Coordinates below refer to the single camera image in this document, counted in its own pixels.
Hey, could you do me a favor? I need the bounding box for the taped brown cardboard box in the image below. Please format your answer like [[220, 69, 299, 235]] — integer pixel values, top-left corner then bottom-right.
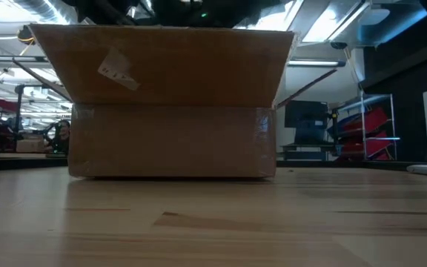
[[11, 24, 339, 179]]

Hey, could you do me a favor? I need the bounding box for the black monitor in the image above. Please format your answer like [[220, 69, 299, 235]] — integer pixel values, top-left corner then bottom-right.
[[284, 99, 329, 146]]

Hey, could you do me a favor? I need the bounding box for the metal rack with red bins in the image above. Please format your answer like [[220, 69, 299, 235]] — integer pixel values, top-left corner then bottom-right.
[[328, 94, 401, 162]]

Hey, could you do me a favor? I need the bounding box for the dark desk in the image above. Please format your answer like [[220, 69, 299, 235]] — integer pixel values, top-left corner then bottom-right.
[[275, 143, 339, 162]]

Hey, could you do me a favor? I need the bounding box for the long LED light bar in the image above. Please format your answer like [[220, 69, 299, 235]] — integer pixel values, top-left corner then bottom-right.
[[0, 55, 347, 69]]

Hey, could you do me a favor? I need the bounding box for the distant black station frame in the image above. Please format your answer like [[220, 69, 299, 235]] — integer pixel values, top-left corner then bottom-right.
[[15, 84, 72, 149]]

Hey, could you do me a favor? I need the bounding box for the person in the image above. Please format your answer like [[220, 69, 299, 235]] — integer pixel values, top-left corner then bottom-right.
[[54, 119, 71, 155]]

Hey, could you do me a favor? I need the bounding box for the silver ventilation duct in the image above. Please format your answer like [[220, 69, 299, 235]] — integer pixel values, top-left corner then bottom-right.
[[13, 0, 88, 25]]

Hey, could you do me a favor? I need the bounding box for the black yellow cord reel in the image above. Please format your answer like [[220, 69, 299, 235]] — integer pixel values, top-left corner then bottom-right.
[[16, 24, 33, 45]]

